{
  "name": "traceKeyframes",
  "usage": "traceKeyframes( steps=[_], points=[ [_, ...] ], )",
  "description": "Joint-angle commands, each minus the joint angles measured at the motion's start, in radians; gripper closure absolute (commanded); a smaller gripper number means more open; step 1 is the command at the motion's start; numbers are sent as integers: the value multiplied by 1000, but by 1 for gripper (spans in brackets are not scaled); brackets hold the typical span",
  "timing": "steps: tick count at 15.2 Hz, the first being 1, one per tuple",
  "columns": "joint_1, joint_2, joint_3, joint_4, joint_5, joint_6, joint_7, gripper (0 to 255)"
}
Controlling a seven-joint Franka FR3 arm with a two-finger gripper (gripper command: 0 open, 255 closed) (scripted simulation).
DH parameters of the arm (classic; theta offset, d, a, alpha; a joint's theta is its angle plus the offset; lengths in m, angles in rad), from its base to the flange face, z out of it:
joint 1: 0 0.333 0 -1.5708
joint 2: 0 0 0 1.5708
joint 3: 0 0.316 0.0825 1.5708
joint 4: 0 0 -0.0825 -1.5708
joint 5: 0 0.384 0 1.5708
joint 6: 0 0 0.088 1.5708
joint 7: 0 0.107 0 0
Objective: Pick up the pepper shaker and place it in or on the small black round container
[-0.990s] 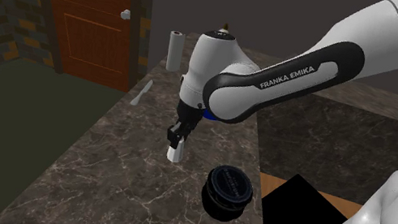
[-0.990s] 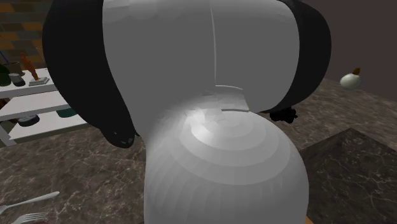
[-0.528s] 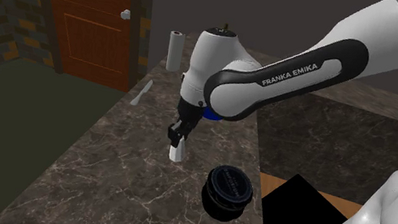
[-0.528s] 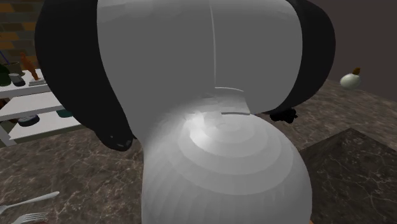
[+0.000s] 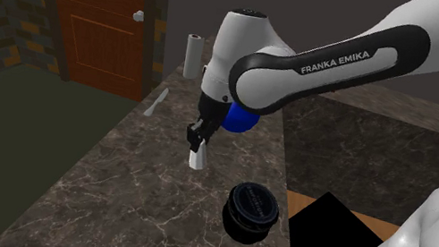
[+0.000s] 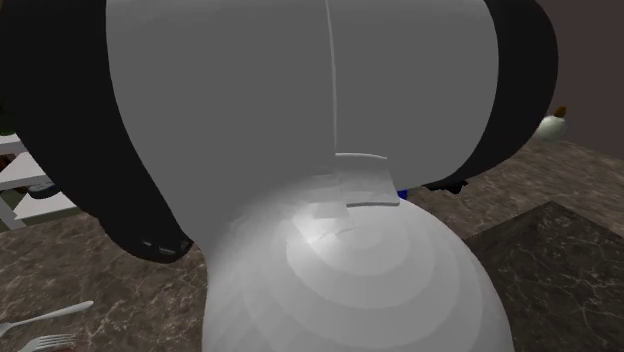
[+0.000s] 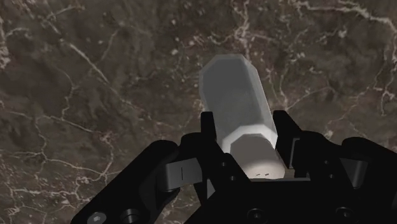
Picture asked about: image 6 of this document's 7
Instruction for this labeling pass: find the white round bottle brown top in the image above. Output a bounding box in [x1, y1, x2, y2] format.
[530, 105, 570, 144]

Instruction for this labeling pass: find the marble patterned robot stand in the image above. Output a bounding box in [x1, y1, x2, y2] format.
[461, 200, 624, 352]

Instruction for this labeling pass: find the white shelf unit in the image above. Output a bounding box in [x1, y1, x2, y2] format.
[0, 132, 80, 231]

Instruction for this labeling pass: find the silver fork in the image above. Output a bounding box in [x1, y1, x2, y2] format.
[17, 333, 78, 352]

